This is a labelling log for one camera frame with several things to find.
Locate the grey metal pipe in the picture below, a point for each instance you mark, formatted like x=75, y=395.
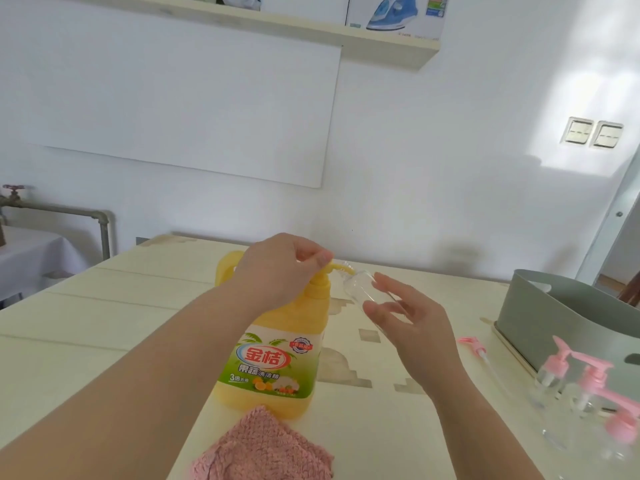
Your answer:
x=70, y=209

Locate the white wall board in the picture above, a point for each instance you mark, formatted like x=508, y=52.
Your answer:
x=190, y=104

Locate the person's left hand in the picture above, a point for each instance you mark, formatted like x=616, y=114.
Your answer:
x=275, y=272

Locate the pink textured cloth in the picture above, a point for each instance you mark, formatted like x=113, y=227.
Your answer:
x=260, y=449

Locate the white door frame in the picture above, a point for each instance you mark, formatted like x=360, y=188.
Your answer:
x=607, y=219

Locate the white tablecloth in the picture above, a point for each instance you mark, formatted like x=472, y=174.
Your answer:
x=35, y=259

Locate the person's left forearm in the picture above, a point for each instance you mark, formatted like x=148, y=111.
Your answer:
x=115, y=399

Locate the white iron packaging box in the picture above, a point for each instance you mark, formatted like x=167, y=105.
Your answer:
x=395, y=14

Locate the white wall switch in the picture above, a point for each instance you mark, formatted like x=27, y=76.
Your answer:
x=607, y=134
x=577, y=130

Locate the red pipe valve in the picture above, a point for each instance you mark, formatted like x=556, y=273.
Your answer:
x=12, y=191

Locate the person's right hand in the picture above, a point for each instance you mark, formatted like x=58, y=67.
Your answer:
x=425, y=339

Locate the small clear plastic bottle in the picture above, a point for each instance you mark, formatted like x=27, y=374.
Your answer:
x=542, y=387
x=565, y=414
x=360, y=289
x=617, y=454

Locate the dark wooden chair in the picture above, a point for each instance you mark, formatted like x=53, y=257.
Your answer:
x=632, y=294

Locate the yellow detergent jug with pump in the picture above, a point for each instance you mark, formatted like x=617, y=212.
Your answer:
x=280, y=334

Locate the grey-green plastic basket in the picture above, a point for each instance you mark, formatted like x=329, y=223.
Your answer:
x=555, y=319

